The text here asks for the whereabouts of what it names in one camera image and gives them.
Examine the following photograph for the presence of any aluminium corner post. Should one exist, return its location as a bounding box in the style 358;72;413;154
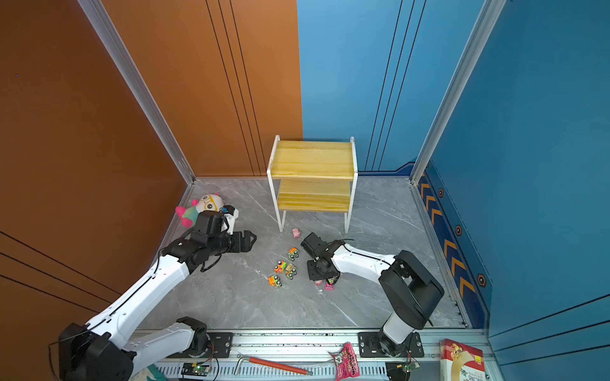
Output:
410;0;507;186
78;0;196;185

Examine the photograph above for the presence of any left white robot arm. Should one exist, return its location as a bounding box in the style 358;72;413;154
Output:
54;206;257;380

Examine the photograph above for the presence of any pink snack packet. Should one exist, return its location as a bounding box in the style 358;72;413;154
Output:
329;342;361;381

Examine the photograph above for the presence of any teal cloth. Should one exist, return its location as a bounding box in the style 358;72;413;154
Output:
130;365;168;381

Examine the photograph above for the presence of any aluminium corner post right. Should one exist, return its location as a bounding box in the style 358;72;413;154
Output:
410;0;507;186

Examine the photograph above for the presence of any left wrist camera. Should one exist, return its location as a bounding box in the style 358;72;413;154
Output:
222;205;239;235

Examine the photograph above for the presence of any green toy truck middle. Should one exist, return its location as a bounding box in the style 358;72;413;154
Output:
284;264;297;279

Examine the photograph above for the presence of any white shelf frame with wood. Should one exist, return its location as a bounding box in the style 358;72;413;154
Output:
266;136;359;232

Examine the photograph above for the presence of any aluminium corner post left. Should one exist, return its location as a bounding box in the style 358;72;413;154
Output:
78;0;196;185

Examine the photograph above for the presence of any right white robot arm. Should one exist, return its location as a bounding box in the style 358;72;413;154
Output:
301;233;445;357

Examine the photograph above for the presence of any plush doll pink white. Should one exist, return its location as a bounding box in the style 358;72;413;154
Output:
175;194;225;229

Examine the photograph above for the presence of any red handled tool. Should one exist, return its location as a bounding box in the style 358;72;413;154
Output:
233;357;313;376

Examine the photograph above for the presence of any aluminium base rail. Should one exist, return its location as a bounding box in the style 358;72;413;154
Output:
137;327;506;381

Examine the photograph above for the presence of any green orange toy truck top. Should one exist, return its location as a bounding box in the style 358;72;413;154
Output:
288;247;300;261

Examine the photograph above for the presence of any orange green toy truck bottom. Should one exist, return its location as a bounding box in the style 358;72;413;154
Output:
268;276;282;288

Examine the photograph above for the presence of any red white box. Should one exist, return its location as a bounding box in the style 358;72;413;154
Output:
439;339;487;381

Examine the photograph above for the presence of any circuit board right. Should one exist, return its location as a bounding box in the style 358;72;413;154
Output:
385;360;421;381

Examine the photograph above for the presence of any green circuit board left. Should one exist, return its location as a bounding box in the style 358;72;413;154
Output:
180;362;212;378

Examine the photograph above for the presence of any orange toy truck middle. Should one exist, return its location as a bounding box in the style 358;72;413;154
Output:
274;260;288;273

